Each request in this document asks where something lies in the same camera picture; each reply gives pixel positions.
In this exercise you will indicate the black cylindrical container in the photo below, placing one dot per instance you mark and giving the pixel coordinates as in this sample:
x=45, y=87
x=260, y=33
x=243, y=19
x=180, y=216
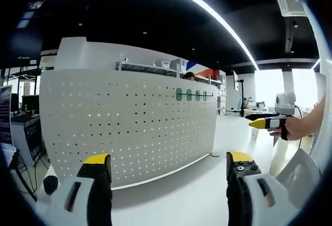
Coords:
x=50, y=184

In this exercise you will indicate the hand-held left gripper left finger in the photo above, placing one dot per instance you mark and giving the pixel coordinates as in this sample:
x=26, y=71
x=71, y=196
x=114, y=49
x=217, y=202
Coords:
x=98, y=200

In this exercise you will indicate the black equipment rack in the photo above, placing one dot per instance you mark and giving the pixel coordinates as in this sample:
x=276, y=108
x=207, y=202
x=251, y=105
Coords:
x=28, y=132

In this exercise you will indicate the person's right hand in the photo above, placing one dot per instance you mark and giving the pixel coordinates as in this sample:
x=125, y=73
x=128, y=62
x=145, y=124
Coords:
x=294, y=128

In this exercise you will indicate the grey mesh office chair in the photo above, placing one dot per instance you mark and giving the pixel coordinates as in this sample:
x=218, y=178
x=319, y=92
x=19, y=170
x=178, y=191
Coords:
x=298, y=174

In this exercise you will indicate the white perforated mounting plate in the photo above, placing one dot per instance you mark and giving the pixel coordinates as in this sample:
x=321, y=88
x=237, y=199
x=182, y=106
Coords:
x=116, y=122

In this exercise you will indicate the open laptop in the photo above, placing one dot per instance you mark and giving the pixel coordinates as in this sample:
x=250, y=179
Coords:
x=5, y=112

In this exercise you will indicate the metal storage shelving rack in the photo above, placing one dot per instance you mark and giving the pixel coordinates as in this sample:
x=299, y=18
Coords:
x=145, y=68

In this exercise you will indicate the small white card stand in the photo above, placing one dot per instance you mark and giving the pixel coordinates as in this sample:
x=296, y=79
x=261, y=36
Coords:
x=254, y=134

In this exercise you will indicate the black tripod stand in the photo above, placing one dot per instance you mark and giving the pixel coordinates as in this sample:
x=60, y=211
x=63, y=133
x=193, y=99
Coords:
x=242, y=96

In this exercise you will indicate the long ceiling light strip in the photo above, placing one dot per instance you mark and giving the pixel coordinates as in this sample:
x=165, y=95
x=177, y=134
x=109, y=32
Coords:
x=220, y=23

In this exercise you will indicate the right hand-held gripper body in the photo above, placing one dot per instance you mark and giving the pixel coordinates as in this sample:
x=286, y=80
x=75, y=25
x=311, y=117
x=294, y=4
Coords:
x=285, y=102

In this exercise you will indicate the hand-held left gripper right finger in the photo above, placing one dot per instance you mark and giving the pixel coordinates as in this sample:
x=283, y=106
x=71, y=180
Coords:
x=238, y=200

